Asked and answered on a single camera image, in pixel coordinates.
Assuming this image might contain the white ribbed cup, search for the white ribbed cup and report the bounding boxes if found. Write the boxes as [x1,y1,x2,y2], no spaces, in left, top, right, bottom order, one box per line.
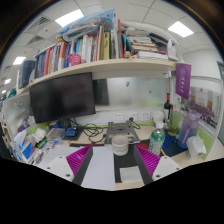
[112,135,129,156]

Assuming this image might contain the dark wine bottle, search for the dark wine bottle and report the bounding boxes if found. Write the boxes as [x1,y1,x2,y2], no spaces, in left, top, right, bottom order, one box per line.
[164,93,171,120]

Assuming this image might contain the group photo poster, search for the group photo poster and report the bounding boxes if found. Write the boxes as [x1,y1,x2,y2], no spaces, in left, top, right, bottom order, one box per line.
[184,87,221,129]

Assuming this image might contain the white wooden shelf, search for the white wooden shelf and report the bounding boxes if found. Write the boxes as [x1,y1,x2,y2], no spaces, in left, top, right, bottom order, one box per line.
[18,59,175,94]

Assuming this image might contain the black cables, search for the black cables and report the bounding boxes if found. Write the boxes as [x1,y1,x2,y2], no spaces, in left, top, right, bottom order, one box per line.
[69,117,142,145]

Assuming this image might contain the pink mug on shelf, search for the pink mug on shelf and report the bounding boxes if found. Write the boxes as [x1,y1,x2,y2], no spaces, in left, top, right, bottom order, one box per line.
[68,54,81,66]

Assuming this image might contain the white square coaster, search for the white square coaster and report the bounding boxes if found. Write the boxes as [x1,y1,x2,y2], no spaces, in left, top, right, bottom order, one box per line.
[120,166,142,183]

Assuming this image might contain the green plastic water bottle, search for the green plastic water bottle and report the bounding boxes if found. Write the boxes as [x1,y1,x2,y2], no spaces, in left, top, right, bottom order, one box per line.
[149,121,165,155]

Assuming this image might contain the black computer monitor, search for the black computer monitor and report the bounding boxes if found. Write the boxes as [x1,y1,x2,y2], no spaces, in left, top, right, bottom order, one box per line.
[29,72,95,123]

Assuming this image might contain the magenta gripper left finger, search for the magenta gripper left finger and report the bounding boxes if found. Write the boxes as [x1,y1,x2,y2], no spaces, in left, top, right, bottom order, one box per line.
[66,145,92,175]

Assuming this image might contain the plastic bag on books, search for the plastic bag on books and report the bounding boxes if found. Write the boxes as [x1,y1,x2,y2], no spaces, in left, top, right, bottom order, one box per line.
[57,9,115,42]

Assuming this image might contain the blue tissue box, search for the blue tissue box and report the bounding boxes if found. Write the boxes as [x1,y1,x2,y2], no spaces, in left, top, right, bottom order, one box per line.
[13,130,35,163]

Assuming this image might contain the row of upright books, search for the row of upright books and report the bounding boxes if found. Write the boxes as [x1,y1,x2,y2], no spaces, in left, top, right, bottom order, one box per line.
[17,21,126,89]

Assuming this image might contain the white crumpled tissue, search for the white crumpled tissue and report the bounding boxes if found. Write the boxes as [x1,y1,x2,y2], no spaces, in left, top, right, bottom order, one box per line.
[186,135,206,159]

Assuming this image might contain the purple translucent water jug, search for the purple translucent water jug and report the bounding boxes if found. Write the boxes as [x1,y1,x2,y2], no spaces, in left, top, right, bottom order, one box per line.
[178,111,198,149]

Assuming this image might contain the grey metal laptop stand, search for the grey metal laptop stand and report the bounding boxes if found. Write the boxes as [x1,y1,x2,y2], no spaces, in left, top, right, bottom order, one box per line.
[104,121,140,144]

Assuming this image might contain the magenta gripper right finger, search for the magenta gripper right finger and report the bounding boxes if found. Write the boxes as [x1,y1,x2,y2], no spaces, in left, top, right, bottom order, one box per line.
[136,146,160,175]

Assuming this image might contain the purple hanging pennant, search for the purple hanging pennant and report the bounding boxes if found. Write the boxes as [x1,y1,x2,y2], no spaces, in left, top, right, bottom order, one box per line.
[175,63,191,99]

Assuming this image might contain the white wall power sockets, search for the white wall power sockets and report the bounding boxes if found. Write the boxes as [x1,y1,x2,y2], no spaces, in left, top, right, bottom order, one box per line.
[112,111,150,123]

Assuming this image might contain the black desk mat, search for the black desk mat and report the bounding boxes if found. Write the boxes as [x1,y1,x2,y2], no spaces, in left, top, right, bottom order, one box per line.
[114,144,153,184]

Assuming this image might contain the stack of lying books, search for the stack of lying books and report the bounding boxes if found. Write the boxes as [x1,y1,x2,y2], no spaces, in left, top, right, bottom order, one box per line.
[122,27,178,61]

